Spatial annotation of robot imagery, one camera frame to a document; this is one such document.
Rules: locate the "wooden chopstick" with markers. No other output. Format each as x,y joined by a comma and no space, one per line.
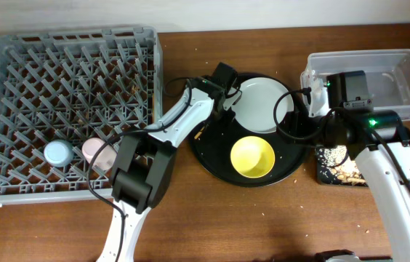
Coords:
198,134

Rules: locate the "pink plastic cup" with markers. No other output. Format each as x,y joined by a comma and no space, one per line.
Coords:
105,158

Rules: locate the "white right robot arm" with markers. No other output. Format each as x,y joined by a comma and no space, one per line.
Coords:
380,146

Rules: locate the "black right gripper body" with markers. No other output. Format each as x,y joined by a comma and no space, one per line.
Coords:
318,130

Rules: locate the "grey dishwasher rack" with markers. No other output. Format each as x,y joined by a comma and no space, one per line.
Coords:
71,85

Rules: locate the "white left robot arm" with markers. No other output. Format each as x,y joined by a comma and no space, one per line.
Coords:
142,161

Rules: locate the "black rectangular tray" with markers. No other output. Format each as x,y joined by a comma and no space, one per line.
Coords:
323,174

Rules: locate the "clear plastic bin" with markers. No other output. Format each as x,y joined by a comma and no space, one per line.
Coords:
387,75

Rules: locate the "yellow bowl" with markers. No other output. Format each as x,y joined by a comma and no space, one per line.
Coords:
252,157

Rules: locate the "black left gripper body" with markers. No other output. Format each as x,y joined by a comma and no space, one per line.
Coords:
222,118

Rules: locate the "light blue plastic cup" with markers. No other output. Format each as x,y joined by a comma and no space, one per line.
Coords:
58,153

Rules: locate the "round black tray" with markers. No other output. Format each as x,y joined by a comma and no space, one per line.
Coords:
213,148

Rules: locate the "food scraps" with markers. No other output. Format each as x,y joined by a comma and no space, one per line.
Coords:
339,167

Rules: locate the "white ceramic plate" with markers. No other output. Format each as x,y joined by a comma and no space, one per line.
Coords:
254,109

